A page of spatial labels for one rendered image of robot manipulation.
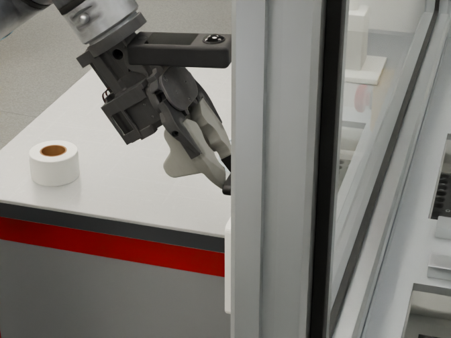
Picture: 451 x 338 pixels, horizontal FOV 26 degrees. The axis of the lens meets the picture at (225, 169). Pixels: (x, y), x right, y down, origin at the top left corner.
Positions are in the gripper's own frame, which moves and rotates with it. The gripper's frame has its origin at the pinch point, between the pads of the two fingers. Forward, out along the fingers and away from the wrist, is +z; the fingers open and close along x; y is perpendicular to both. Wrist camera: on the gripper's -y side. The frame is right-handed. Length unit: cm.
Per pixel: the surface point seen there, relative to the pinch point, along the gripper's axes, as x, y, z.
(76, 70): -227, 158, 1
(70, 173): -17.2, 31.5, -4.9
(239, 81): 55, -34, -19
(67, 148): -20.0, 31.3, -7.8
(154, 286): -11.2, 26.7, 13.8
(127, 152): -28.5, 29.0, -1.3
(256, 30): 55, -36, -20
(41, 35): -259, 183, -16
